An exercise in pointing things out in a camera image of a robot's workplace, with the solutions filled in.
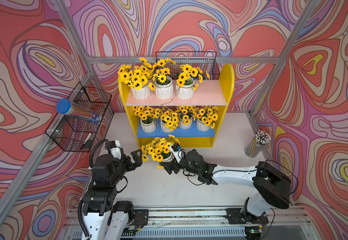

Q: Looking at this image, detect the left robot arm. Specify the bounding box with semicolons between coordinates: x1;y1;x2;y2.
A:
77;148;148;240

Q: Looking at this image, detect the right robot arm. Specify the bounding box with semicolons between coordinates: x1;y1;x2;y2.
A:
160;148;291;225

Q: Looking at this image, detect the black marker in basket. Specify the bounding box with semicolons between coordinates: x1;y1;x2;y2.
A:
80;133;93;150

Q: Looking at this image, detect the yellow wooden shelf unit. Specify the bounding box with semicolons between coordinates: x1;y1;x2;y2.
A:
119;64;235;148

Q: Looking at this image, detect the clear cup of pencils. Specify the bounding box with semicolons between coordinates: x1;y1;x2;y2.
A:
244;131;271;158

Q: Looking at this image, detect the clear tube blue cap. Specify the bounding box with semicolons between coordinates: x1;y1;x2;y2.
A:
56;99;101;125

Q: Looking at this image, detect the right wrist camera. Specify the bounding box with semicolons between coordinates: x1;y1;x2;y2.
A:
170;143;186;163

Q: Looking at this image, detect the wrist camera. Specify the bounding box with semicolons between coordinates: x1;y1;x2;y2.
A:
105;141;124;160
170;143;186;163

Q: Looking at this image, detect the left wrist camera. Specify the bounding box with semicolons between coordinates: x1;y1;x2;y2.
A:
105;141;124;160

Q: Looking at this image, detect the black wire basket left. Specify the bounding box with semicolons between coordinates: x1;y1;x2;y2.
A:
45;83;112;152

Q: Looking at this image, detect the black wire basket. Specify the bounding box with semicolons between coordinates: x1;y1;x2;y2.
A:
45;83;112;152
155;50;220;80

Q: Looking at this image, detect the black wire basket back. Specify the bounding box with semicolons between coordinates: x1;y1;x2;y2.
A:
155;50;220;80

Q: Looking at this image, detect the metal base rail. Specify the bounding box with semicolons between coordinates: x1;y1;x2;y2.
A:
58;206;319;240

